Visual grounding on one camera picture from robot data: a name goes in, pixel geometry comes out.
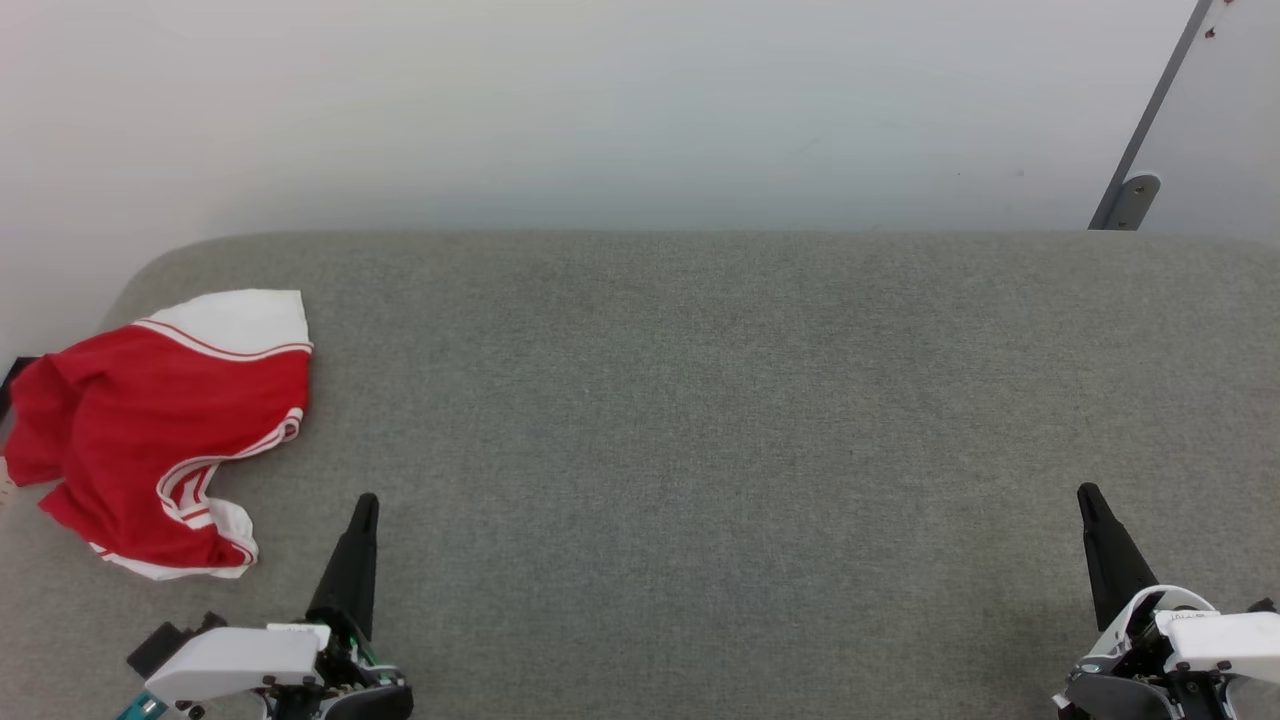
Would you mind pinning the grey metal bar with foot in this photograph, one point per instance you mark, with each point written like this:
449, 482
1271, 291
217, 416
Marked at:
1130, 200

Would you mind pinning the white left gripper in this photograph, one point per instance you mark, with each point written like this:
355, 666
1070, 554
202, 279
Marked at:
235, 660

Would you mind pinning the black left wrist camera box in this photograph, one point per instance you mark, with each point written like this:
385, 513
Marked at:
160, 645

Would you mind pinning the teal left camera connector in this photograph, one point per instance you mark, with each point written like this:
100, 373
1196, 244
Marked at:
140, 708

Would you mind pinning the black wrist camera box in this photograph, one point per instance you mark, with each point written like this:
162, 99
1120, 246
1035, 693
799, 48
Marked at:
160, 645
1263, 605

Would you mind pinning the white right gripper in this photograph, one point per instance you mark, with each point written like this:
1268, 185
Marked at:
1200, 650

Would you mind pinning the red and white shirt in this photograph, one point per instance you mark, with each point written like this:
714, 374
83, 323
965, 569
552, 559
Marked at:
150, 420

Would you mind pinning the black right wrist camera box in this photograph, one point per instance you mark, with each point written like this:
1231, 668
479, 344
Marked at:
1263, 605

